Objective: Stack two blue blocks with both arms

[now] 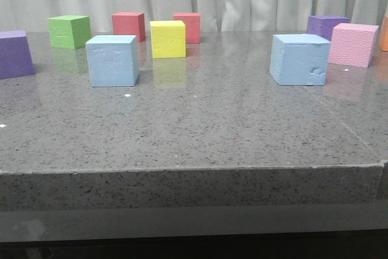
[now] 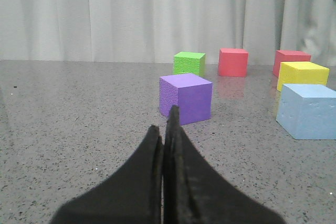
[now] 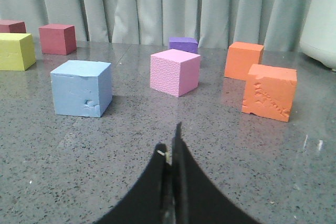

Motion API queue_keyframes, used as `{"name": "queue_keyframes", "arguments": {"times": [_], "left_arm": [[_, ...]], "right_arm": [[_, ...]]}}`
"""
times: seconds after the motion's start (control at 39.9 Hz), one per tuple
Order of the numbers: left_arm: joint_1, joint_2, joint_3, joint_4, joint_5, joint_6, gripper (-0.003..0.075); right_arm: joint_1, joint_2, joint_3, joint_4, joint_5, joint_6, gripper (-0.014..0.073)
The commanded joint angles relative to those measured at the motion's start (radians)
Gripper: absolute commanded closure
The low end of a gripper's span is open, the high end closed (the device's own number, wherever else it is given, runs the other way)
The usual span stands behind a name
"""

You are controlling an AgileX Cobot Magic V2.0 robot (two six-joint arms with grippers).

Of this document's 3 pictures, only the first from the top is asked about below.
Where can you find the light blue dented foam block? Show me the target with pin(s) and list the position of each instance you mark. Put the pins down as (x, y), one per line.
(299, 59)

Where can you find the yellow foam block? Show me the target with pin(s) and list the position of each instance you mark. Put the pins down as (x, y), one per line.
(168, 39)

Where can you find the red foam block rear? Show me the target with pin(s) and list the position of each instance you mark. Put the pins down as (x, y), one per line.
(193, 26)

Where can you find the red foam block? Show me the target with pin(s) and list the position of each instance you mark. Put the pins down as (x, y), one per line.
(193, 26)
(129, 23)

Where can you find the red foam block left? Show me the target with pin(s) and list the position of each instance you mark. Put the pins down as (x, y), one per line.
(129, 23)

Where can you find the green foam block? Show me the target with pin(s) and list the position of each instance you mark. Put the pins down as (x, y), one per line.
(69, 31)

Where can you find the purple foam block right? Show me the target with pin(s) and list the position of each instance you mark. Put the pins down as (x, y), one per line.
(322, 25)

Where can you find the purple foam block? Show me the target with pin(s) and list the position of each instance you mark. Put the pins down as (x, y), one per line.
(16, 59)
(322, 25)

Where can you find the pink foam block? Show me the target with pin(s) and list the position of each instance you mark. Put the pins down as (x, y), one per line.
(352, 44)

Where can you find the purple foam block left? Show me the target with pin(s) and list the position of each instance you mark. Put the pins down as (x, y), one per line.
(16, 59)

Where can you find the orange foam block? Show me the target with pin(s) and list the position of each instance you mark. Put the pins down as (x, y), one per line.
(383, 40)

